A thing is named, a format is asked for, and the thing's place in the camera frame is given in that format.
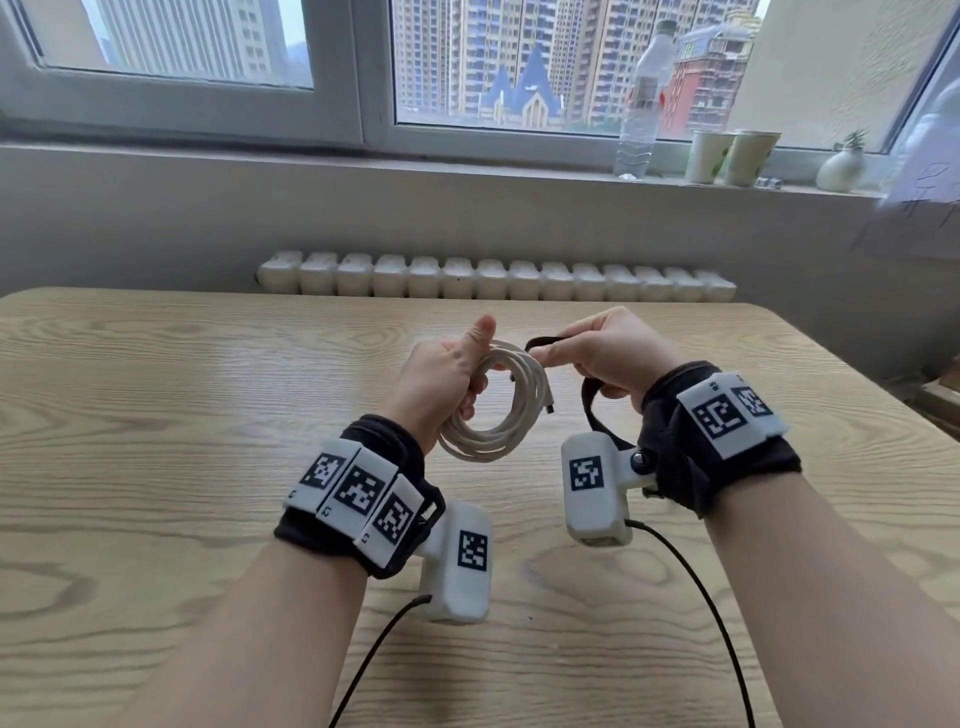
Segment person's right hand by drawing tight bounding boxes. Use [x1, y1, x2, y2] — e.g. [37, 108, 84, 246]
[528, 306, 685, 414]

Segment person's left hand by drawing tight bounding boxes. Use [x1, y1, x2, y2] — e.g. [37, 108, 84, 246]
[377, 315, 498, 456]

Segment black strap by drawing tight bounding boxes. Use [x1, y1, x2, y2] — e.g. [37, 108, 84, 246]
[523, 336, 639, 453]

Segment white cable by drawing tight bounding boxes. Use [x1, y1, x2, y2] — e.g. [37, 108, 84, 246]
[437, 339, 558, 464]

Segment person's right forearm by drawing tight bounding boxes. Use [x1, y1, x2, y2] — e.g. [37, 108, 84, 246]
[703, 472, 960, 728]

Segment person's left forearm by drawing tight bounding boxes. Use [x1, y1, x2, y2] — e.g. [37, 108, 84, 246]
[131, 536, 370, 728]

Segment white radiator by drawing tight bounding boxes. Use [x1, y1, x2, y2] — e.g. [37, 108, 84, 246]
[257, 250, 738, 303]

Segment black wristband with marker tags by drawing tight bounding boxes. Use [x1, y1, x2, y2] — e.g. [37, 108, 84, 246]
[273, 414, 447, 580]
[636, 361, 802, 519]

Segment white paper cup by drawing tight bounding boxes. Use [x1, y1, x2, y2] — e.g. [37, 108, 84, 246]
[723, 130, 783, 189]
[684, 131, 736, 186]

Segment clear plastic water bottle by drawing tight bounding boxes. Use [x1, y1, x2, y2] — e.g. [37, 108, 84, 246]
[614, 20, 679, 182]

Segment white vase with green plant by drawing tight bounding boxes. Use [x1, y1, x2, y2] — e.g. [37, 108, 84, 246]
[815, 129, 870, 195]

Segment wooden box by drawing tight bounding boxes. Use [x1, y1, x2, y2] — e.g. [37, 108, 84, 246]
[917, 375, 960, 442]

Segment white paper sheet with writing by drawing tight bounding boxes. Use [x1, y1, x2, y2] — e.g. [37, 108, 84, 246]
[849, 75, 960, 261]

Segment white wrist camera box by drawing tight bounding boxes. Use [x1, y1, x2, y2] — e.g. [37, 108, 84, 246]
[418, 501, 494, 626]
[561, 432, 655, 547]

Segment white window frame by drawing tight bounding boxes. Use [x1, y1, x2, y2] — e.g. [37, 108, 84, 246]
[0, 0, 960, 172]

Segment black camera cable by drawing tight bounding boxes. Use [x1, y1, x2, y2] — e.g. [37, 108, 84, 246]
[328, 594, 435, 728]
[625, 519, 757, 728]

